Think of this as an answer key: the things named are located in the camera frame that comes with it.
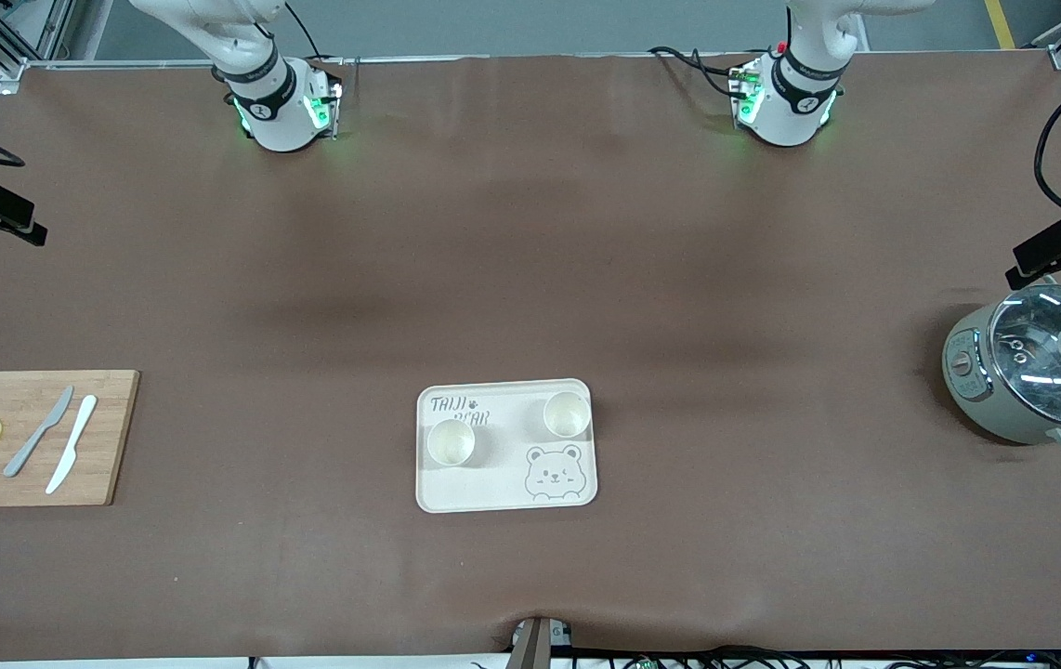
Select grey green electric pot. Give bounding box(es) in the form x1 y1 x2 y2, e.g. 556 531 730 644
942 279 1061 456

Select black right arm base cable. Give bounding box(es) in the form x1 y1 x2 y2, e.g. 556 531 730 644
282 0 347 68

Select grey plastic knife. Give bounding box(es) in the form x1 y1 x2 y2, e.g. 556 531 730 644
3 386 74 479

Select brown table cover sheet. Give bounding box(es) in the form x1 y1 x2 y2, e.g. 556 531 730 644
0 51 1061 662

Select grey clamp with brown post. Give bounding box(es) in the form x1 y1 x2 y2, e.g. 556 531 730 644
510 615 574 669

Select bamboo cutting board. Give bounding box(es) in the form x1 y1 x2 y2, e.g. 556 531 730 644
0 370 141 508

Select glass pot lid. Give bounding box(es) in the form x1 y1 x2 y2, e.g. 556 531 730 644
989 283 1061 414

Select white IKEA cup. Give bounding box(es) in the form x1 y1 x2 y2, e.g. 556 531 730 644
426 418 477 467
543 391 593 439

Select white plastic knife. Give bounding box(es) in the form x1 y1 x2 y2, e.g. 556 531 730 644
46 395 98 495

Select black left arm base cables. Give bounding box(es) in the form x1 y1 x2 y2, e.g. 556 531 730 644
648 45 747 99

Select cream bear print tray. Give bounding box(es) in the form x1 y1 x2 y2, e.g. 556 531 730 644
415 378 599 514

